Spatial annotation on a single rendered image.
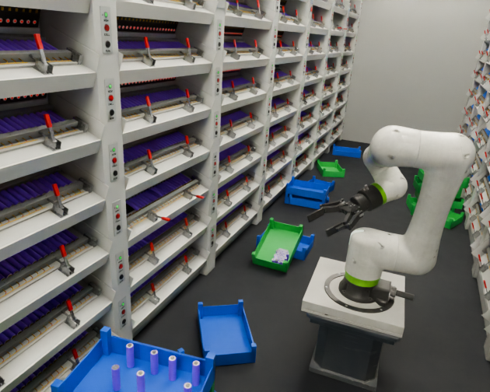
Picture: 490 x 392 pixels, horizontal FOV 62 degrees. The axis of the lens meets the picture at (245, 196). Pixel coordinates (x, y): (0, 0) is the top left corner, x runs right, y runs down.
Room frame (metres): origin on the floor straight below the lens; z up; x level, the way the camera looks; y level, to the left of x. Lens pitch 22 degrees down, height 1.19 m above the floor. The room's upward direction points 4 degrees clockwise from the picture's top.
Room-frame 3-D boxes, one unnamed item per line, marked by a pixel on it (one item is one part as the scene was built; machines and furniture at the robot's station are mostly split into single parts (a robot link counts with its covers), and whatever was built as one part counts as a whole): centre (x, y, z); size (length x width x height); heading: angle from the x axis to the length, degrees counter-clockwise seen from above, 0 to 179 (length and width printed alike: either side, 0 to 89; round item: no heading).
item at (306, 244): (2.21, -0.26, 0.04); 0.30 x 0.20 x 0.08; 68
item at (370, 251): (1.30, -0.46, 0.48); 0.16 x 0.13 x 0.19; 77
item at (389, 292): (1.28, -0.50, 0.35); 0.26 x 0.15 x 0.06; 68
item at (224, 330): (1.38, 0.05, 0.04); 0.30 x 0.20 x 0.08; 12
